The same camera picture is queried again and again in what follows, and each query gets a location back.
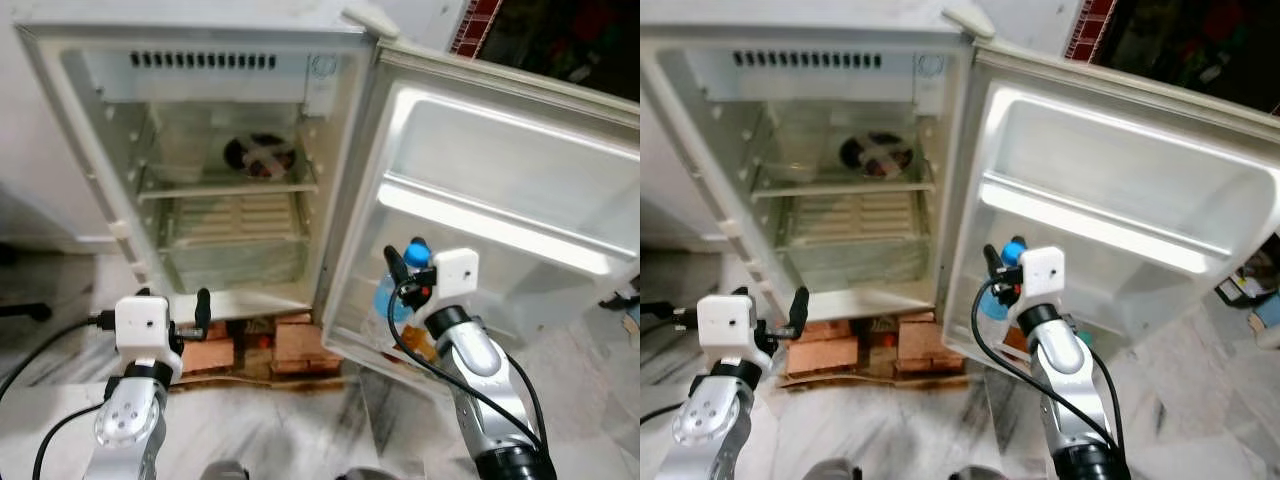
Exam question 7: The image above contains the white fridge door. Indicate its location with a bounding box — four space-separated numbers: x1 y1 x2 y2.
320 40 641 373
940 45 1280 373

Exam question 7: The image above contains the red brick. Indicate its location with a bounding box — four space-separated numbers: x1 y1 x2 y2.
180 322 237 374
272 318 342 367
785 322 862 377
895 320 962 367

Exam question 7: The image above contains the white open fridge body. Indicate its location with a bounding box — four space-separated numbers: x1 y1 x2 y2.
640 8 997 323
12 8 403 323

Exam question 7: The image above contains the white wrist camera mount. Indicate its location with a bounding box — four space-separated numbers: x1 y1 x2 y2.
113 295 182 363
1018 246 1074 311
425 248 480 314
696 294 764 363

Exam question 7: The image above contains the clear plastic container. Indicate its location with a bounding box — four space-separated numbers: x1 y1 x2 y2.
150 105 217 186
768 105 833 185

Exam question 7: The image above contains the clear blue-capped water bottle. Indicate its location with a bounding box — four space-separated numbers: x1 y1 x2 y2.
977 238 1029 321
373 240 433 327

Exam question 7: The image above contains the clear crisper drawer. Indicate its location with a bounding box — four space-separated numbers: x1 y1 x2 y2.
158 195 313 293
773 194 933 293

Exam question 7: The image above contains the white fridge door shelf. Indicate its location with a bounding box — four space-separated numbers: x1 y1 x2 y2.
375 172 622 280
978 170 1237 277

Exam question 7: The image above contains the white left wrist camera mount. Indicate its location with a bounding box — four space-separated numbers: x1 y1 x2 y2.
696 294 764 363
113 295 182 363

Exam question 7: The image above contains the glass fridge shelf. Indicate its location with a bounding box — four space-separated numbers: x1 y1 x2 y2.
135 180 321 202
750 179 937 199

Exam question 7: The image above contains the dark cabinet with red trim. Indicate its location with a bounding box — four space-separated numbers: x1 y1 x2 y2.
450 0 641 101
1065 0 1280 93

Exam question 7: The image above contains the dark round dish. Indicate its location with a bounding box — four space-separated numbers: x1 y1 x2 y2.
222 133 299 182
838 132 914 180

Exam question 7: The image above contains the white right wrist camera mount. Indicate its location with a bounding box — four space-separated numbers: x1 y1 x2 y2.
1018 246 1074 311
425 248 480 314

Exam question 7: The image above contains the brown wooden board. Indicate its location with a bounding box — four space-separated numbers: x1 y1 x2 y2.
165 358 347 392
780 362 972 392

